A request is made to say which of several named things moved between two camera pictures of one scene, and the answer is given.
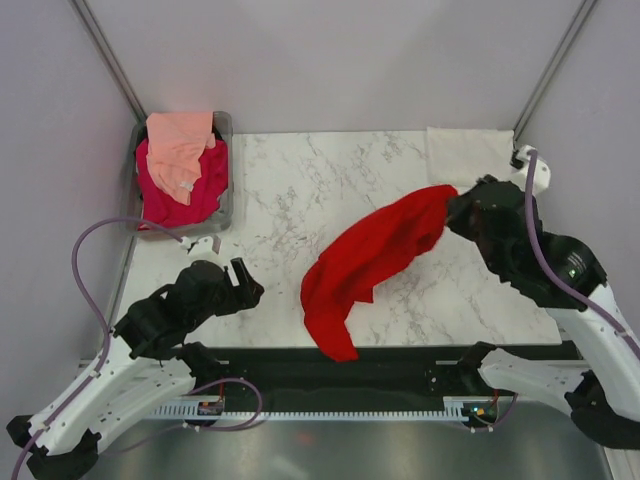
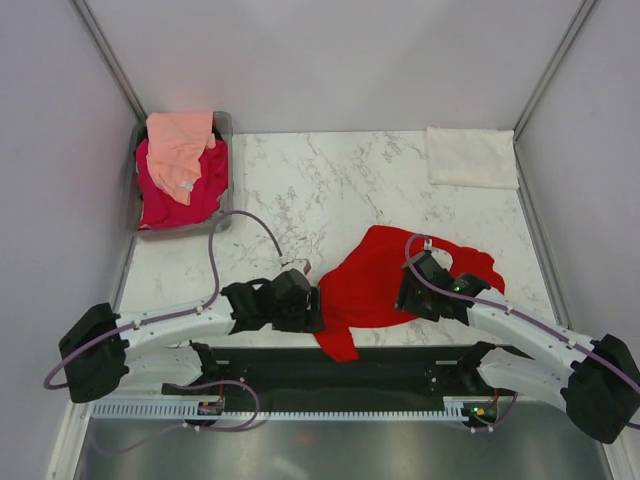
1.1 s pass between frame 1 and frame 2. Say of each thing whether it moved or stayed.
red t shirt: moved
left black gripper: moved
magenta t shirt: stayed
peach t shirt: stayed
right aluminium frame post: stayed
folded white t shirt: stayed
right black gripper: moved
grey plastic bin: stayed
